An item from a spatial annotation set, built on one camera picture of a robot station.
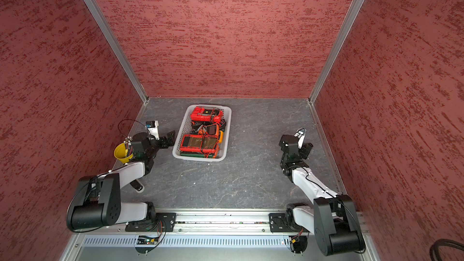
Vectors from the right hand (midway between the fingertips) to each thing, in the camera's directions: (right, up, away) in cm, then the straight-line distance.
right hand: (294, 141), depth 88 cm
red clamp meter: (-46, +14, +8) cm, 49 cm away
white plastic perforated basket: (-58, +7, +7) cm, 59 cm away
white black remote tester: (-74, -19, -9) cm, 77 cm away
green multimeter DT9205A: (-48, -6, -3) cm, 49 cm away
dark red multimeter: (-49, 0, -3) cm, 49 cm away
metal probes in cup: (-78, 0, -9) cm, 79 cm away
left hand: (-66, +3, +3) cm, 66 cm away
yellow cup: (-86, -5, -2) cm, 86 cm away
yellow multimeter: (-37, +1, +8) cm, 38 cm away
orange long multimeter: (-42, +5, +4) cm, 42 cm away
